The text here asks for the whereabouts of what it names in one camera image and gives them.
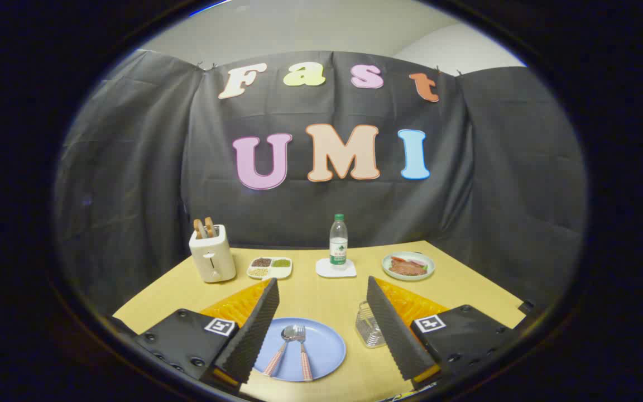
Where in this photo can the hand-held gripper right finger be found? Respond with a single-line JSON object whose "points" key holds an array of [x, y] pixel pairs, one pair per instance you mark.
{"points": [[391, 329]]}

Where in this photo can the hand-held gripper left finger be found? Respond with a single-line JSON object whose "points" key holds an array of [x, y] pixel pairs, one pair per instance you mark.
{"points": [[254, 329]]}

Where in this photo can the clear drain basket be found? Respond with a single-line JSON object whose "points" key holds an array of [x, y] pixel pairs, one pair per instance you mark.
{"points": [[367, 329]]}

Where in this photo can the divided white snack dish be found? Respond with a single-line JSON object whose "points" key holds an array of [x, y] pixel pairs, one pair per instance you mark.
{"points": [[269, 268]]}

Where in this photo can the sliced meat with garnish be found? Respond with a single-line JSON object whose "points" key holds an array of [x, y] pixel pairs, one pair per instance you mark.
{"points": [[407, 268]]}

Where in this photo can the blue round plate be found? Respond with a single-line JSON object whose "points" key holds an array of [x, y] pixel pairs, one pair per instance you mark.
{"points": [[327, 349]]}

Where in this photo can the pale green plate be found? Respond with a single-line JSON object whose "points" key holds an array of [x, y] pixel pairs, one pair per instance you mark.
{"points": [[427, 267]]}

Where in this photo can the cream toaster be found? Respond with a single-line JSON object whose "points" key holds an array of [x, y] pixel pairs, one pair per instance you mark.
{"points": [[214, 259]]}

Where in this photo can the white square coaster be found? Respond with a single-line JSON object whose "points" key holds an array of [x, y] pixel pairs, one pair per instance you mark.
{"points": [[327, 271]]}

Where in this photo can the clear water bottle green cap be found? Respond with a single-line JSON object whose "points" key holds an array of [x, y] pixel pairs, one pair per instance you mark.
{"points": [[338, 243]]}

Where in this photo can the toast slice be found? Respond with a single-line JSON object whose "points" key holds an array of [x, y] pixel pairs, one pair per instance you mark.
{"points": [[199, 229], [210, 226]]}

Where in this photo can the dark table clamp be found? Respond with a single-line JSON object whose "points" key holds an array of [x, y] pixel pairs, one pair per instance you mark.
{"points": [[526, 307]]}

